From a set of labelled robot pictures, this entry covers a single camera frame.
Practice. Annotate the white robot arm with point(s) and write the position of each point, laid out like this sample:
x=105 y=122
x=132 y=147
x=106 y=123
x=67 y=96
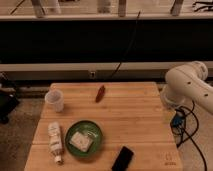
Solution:
x=188 y=81

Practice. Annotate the green plate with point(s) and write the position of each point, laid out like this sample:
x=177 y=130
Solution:
x=88 y=128

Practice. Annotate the translucent plastic cup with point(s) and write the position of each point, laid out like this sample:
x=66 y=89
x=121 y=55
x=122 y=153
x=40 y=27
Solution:
x=54 y=98

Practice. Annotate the black object at left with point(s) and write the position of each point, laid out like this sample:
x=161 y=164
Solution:
x=8 y=102

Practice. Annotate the clear plastic bottle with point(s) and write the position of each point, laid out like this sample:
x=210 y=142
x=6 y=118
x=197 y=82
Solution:
x=55 y=142

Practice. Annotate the blue box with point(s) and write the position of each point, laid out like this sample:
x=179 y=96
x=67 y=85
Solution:
x=177 y=121

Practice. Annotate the black smartphone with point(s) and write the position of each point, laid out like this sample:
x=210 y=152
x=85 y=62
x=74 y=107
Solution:
x=123 y=159

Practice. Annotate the red chili pepper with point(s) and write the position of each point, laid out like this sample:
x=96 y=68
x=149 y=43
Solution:
x=100 y=94

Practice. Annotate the white sponge block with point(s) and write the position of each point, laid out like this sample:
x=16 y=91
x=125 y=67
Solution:
x=81 y=141

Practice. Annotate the wall outlet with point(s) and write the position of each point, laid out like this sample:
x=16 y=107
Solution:
x=92 y=74

